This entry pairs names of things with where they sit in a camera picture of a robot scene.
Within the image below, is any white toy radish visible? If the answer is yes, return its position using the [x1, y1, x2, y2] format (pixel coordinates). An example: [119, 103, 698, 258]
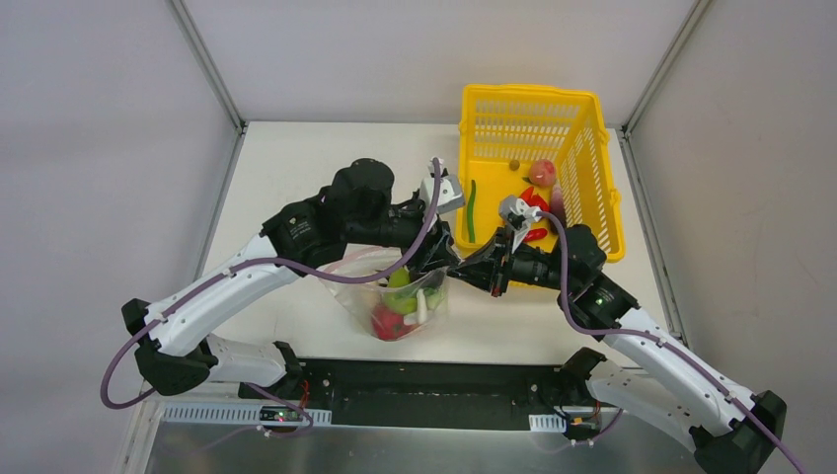
[422, 278, 447, 311]
[404, 289, 428, 326]

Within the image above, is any green toy apple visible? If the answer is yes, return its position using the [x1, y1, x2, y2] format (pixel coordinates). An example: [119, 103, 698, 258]
[382, 268, 417, 315]

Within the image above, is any clear pink zip top bag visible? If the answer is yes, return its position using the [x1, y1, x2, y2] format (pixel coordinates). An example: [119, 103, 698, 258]
[322, 247, 449, 342]

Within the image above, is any red toy bell pepper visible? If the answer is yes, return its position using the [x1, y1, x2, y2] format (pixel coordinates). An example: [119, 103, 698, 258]
[371, 304, 415, 341]

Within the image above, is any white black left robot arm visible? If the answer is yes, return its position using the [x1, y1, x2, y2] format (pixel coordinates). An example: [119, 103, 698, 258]
[121, 158, 465, 400]

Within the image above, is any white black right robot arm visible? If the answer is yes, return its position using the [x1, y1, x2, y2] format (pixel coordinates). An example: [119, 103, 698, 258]
[448, 225, 798, 473]

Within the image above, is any red toy strawberry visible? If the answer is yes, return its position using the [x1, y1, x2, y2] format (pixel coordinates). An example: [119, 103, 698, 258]
[530, 195, 551, 212]

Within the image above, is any purple toy eggplant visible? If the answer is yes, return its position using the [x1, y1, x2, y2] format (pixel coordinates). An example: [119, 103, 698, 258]
[550, 182, 568, 227]

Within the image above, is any orange toy carrot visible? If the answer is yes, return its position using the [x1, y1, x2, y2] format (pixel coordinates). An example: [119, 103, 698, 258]
[519, 186, 535, 205]

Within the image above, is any green toy bean pod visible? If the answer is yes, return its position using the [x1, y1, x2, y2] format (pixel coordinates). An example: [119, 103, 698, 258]
[466, 180, 477, 243]

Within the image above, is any toy peach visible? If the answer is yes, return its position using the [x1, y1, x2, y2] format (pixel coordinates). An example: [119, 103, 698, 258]
[527, 159, 558, 189]

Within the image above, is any yellow plastic basket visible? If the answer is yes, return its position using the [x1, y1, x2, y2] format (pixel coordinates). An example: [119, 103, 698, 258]
[454, 84, 625, 263]

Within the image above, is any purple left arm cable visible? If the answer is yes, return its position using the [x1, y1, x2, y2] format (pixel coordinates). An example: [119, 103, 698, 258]
[99, 156, 444, 411]

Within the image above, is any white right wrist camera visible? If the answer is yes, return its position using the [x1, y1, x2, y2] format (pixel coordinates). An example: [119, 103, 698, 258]
[498, 196, 541, 253]

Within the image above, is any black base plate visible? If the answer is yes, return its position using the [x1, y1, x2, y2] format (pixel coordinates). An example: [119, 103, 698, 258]
[267, 358, 596, 431]

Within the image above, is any aluminium frame rail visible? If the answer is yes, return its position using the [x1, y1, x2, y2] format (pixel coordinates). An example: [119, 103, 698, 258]
[612, 368, 694, 417]

